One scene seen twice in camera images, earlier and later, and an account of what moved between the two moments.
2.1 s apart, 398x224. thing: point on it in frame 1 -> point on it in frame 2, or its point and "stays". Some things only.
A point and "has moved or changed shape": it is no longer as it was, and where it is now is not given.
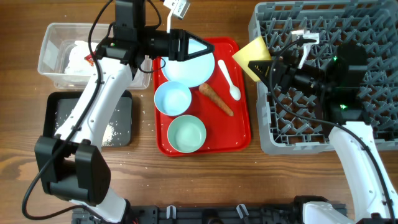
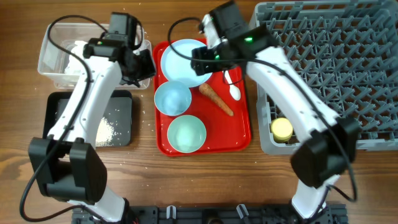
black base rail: x=178 y=214 stays
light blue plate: x=194 y=71 stays
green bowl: x=186 y=134 stays
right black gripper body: x=291 y=78 -> x=212 y=59
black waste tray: x=114 y=124 stays
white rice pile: x=108 y=135 stays
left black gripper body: x=176 y=46 -> x=146 y=68
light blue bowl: x=173 y=98 stays
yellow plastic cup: x=255 y=51 has moved or changed shape
